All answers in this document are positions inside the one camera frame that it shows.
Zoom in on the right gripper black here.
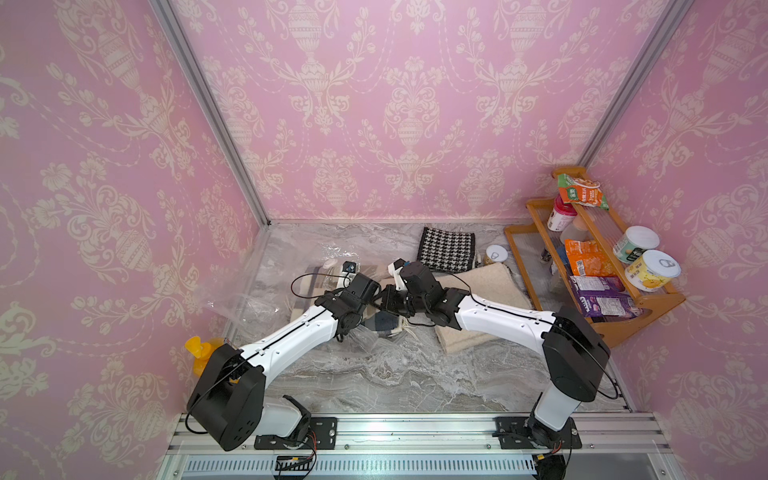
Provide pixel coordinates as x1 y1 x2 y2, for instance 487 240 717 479
370 285 432 318

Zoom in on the black white houndstooth scarf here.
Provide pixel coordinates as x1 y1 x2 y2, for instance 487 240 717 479
417 227 476 274

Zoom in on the clear plastic vacuum bag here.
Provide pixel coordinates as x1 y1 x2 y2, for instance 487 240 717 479
195 223 442 371

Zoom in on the cream fuzzy scarf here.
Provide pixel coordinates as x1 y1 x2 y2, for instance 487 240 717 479
435 263 534 354

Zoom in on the beige plaid scarf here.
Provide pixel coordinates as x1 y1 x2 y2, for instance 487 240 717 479
290 259 406 338

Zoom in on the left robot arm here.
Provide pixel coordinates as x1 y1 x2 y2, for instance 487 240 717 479
187 274 380 451

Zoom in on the yellow orange bottle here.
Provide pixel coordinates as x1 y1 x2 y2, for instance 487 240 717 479
184 336 225 377

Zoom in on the wooden two-tier rack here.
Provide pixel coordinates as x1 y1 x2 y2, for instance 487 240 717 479
504 167 685 347

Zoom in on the pink lid white jar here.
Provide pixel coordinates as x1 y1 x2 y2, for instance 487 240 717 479
546 195 578 232

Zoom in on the clear plastic bottle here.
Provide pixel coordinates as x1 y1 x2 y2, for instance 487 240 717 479
559 216 592 244

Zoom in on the purple snack packet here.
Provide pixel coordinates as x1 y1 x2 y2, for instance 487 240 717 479
569 276 643 321

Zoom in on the green orange snack packet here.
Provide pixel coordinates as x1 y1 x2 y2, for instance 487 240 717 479
557 173 610 211

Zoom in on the green white can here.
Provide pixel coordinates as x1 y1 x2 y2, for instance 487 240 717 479
612 226 660 264

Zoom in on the yellow white can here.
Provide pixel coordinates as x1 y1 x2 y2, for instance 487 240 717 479
624 250 682 292

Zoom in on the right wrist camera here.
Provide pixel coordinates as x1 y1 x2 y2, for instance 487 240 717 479
387 258 407 278

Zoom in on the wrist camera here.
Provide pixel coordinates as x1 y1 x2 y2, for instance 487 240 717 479
387 258 407 278
340 260 359 285

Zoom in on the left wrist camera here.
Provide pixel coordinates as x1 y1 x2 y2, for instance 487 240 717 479
340 260 359 285

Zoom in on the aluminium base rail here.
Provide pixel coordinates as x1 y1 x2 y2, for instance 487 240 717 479
157 412 685 479

